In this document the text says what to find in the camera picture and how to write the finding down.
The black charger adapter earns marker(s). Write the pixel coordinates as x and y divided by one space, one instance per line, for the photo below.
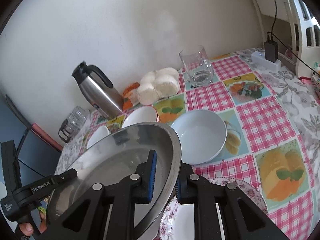
271 48

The strawberry pattern bowl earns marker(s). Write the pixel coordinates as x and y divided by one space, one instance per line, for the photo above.
140 115

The steel thermos jug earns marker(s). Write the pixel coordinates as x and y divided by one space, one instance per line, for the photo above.
98 90

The person's left hand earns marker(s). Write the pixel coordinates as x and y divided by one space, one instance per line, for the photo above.
25 230

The orange snack packet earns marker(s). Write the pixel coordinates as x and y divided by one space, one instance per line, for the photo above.
130 96

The checkered picture tablecloth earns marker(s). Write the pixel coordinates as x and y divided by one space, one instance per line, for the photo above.
272 141

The white shelf cabinet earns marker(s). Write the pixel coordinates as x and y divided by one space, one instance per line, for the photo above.
296 31

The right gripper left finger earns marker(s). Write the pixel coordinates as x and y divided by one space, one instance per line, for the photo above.
147 172

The large steel plate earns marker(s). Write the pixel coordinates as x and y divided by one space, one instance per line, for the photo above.
117 156

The bag of white buns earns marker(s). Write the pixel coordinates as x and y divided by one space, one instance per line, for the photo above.
158 84

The light blue bowl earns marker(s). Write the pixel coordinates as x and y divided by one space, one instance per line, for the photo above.
202 134

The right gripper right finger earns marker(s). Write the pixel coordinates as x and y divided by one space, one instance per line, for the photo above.
183 188

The glass cups on tray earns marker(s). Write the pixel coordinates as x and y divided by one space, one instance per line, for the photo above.
72 124

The white power strip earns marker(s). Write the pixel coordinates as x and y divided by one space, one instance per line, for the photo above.
258 58

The small white bowl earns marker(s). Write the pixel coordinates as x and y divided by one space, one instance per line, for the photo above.
99 134

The clear glass mug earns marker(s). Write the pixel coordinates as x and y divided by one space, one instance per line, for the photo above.
197 65

